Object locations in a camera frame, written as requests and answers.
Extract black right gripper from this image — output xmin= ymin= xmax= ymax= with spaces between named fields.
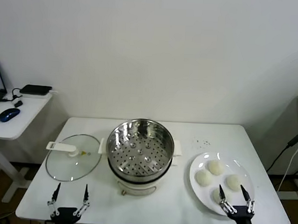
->
xmin=217 ymin=183 xmax=258 ymax=224

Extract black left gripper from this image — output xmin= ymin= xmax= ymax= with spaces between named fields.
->
xmin=46 ymin=182 xmax=92 ymax=224

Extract white steamed baozi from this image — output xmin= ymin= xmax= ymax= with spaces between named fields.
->
xmin=211 ymin=186 xmax=233 ymax=204
xmin=226 ymin=174 xmax=244 ymax=192
xmin=194 ymin=170 xmax=213 ymax=187
xmin=207 ymin=159 xmax=225 ymax=176

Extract perforated steel steamer basket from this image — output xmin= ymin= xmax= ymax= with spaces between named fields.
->
xmin=104 ymin=116 xmax=177 ymax=179

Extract white round plate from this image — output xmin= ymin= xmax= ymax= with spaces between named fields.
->
xmin=187 ymin=151 xmax=258 ymax=218

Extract scattered brown crumbs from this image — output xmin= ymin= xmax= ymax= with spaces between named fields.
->
xmin=193 ymin=137 xmax=212 ymax=149

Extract white electric cooker pot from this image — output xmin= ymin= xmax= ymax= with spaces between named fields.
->
xmin=95 ymin=136 xmax=183 ymax=198

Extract white side desk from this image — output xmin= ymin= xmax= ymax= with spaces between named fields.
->
xmin=0 ymin=90 xmax=53 ymax=205

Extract blue computer mouse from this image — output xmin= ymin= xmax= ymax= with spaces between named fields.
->
xmin=0 ymin=107 xmax=21 ymax=123

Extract black flat hard drive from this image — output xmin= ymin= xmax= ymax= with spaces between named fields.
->
xmin=19 ymin=84 xmax=53 ymax=97

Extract glass lid with white handle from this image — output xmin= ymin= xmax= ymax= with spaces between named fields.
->
xmin=44 ymin=132 xmax=104 ymax=184

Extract white hanging cable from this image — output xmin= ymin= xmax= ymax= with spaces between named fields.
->
xmin=277 ymin=128 xmax=298 ymax=193

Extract thin black usb cable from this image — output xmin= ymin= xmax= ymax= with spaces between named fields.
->
xmin=1 ymin=86 xmax=22 ymax=103

